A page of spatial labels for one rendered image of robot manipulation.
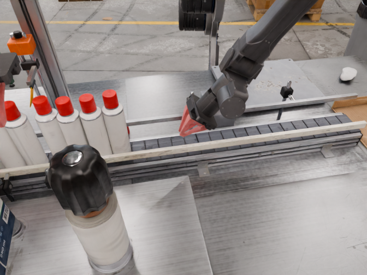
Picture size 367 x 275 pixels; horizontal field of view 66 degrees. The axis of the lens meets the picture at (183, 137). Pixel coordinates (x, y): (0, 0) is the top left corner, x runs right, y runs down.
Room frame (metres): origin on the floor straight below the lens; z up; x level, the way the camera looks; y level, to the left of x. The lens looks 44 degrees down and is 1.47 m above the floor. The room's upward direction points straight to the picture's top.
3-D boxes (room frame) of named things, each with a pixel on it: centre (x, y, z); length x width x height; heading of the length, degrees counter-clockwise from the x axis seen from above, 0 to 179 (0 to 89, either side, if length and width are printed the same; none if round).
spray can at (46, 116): (0.52, 0.32, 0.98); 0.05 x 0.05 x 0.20
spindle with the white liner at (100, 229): (0.26, 0.15, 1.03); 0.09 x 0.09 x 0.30
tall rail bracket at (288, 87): (0.71, -0.33, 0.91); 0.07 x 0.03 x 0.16; 11
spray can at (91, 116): (0.53, 0.22, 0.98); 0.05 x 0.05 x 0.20
